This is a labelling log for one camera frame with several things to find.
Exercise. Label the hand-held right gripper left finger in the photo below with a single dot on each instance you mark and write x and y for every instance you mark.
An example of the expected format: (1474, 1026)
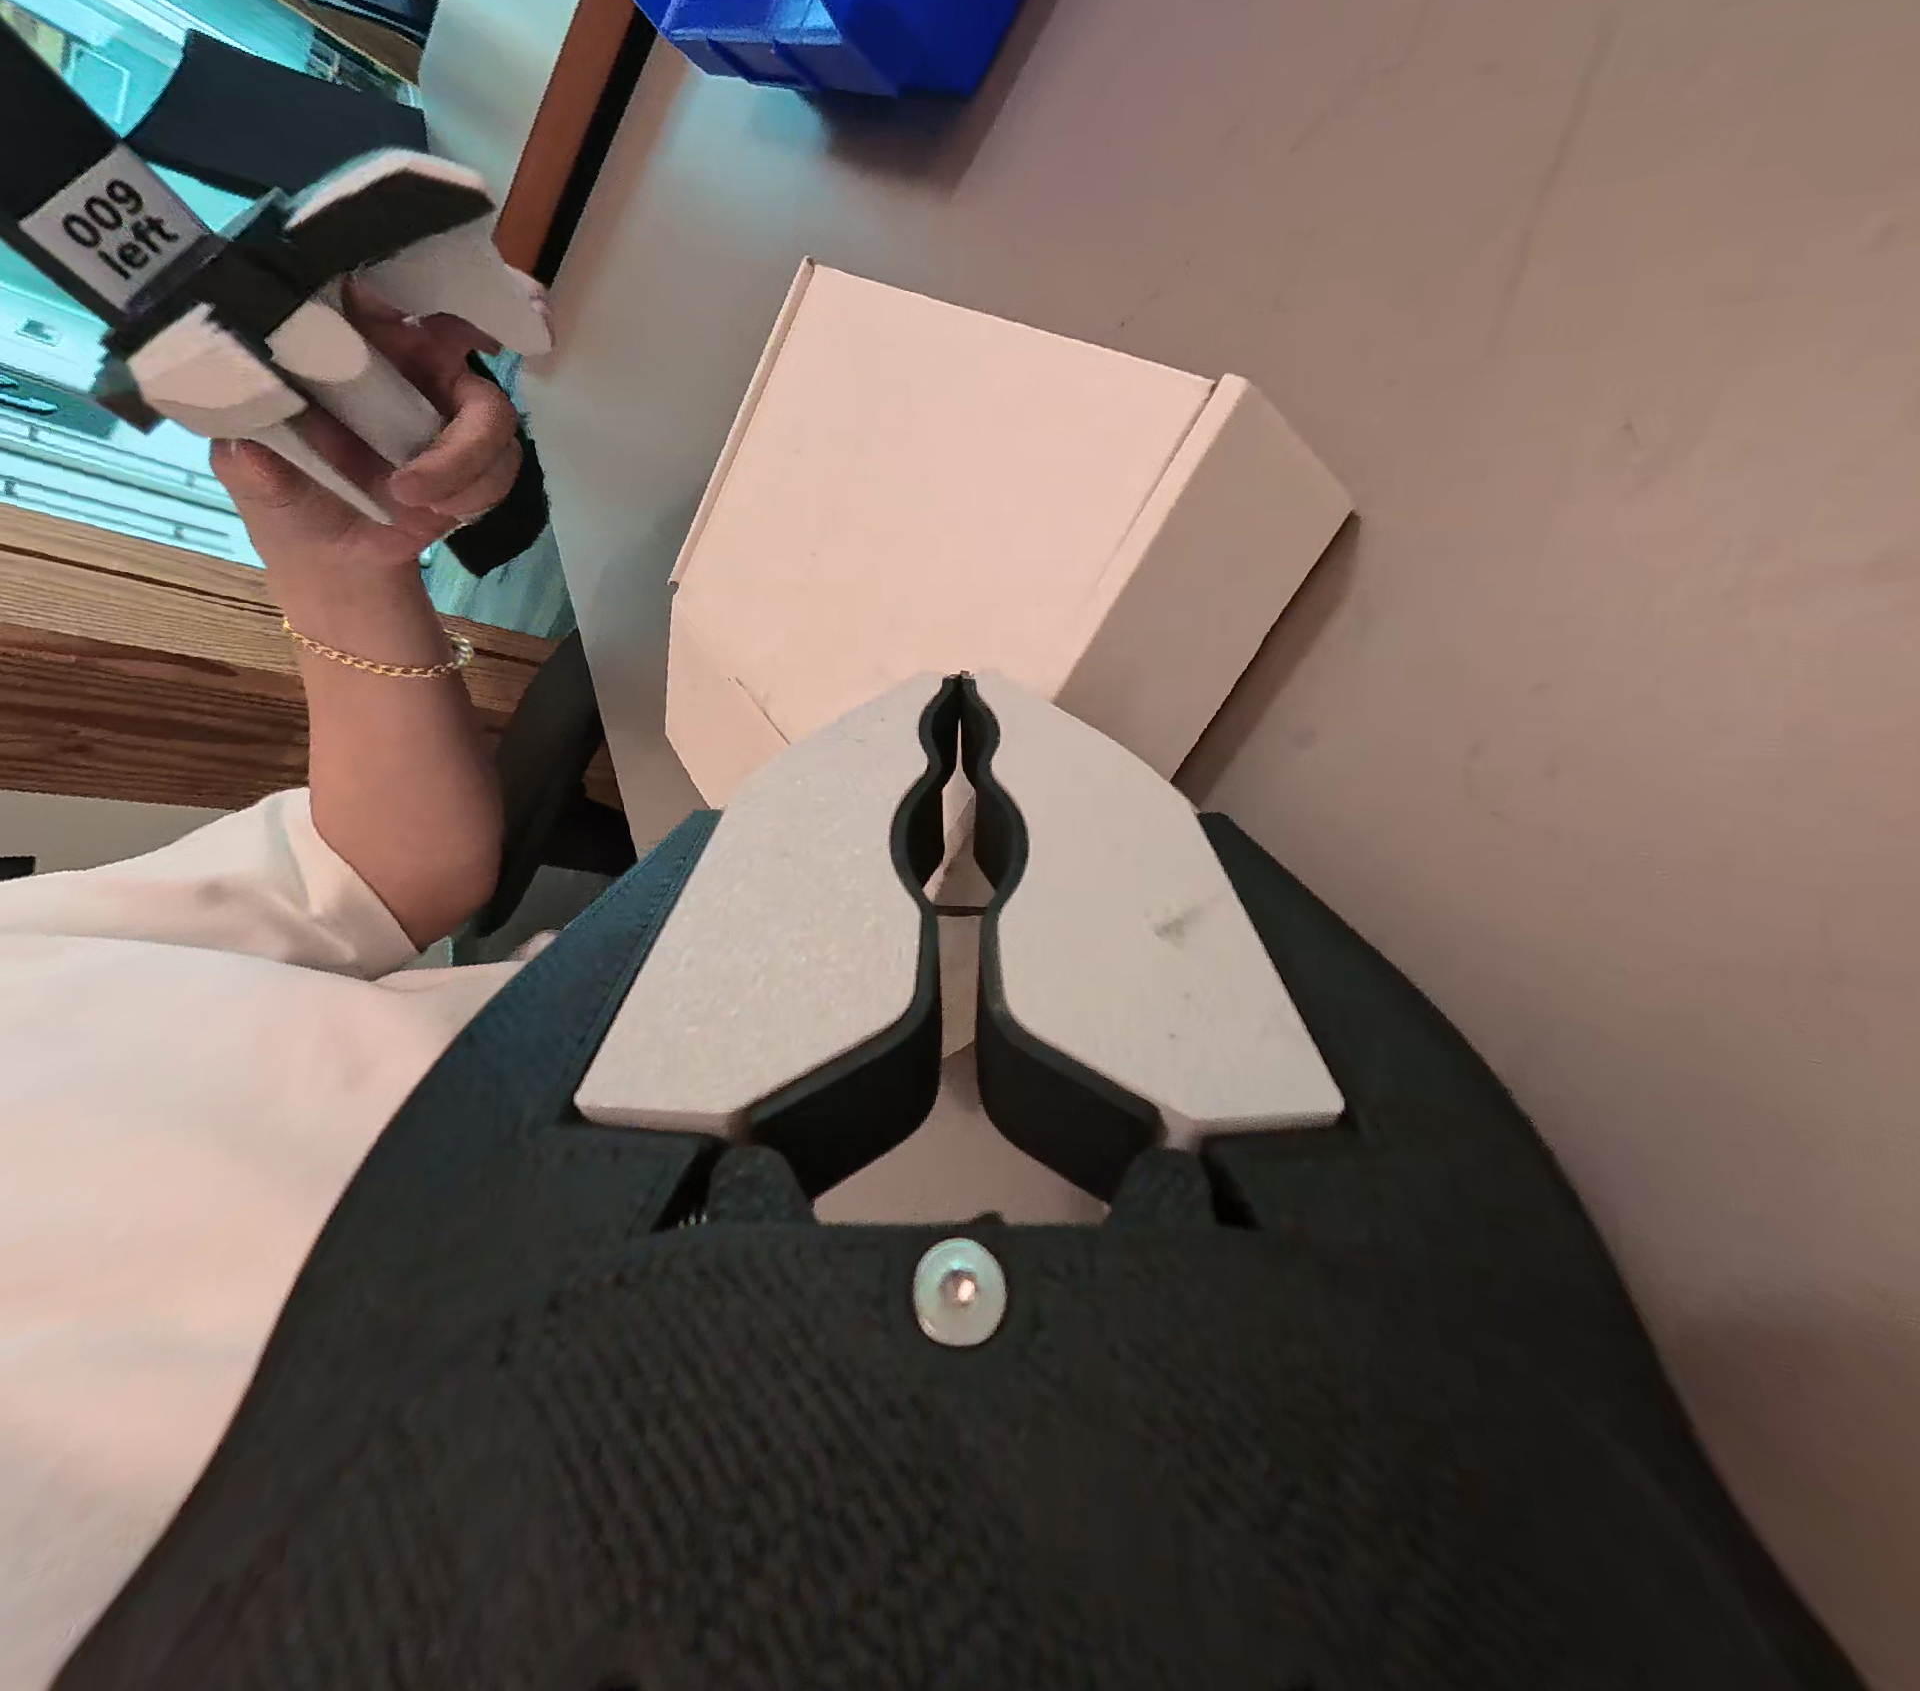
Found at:
(785, 957)

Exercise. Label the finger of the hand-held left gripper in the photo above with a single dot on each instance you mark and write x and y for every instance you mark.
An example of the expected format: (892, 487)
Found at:
(448, 290)
(212, 368)

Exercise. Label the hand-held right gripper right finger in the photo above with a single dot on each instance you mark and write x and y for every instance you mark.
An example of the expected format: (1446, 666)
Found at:
(1142, 957)

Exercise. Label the white cardboard box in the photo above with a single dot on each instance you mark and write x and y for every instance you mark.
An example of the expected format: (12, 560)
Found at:
(928, 490)

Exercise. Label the person's left forearm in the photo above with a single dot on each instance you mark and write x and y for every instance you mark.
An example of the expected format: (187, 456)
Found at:
(391, 777)

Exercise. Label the person's left hand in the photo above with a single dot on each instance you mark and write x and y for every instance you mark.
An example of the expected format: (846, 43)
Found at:
(341, 564)

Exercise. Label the thick wooden beam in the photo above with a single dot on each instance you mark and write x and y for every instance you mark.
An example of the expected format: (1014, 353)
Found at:
(117, 675)

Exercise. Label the person's white shirt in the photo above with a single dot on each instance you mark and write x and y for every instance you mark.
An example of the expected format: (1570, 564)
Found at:
(146, 1201)

